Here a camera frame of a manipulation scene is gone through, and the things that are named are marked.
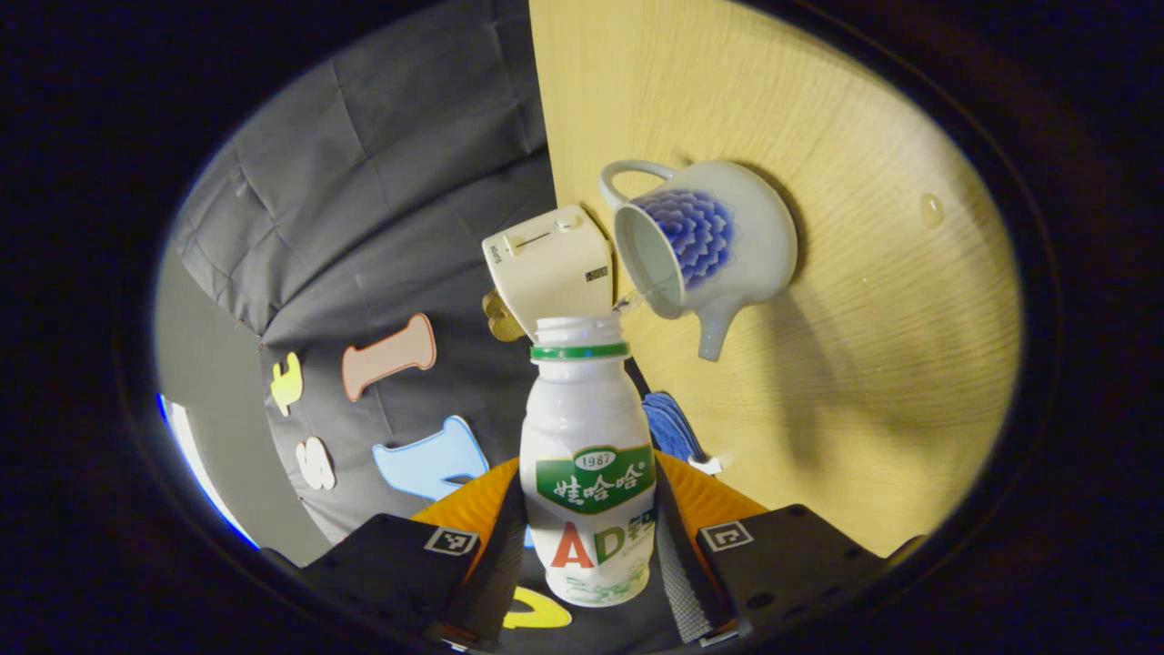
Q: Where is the white blue teacup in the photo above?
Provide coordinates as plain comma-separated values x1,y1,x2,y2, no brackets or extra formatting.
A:
599,159,800,363

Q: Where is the black backdrop cloth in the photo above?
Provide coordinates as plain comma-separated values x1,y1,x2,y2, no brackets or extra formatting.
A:
173,0,669,642

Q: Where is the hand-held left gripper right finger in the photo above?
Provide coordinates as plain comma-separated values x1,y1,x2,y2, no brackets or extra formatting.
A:
655,452,924,649

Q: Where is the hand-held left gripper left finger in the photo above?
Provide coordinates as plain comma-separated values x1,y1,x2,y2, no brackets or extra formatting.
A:
264,455,528,651

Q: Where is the blue folded towel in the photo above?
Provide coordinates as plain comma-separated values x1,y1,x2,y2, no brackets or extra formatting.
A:
642,391,725,477

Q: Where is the white toaster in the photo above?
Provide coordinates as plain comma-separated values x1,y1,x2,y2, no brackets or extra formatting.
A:
481,204,616,343

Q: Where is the white plastic water bottle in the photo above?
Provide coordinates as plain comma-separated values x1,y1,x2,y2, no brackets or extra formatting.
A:
518,316,658,609

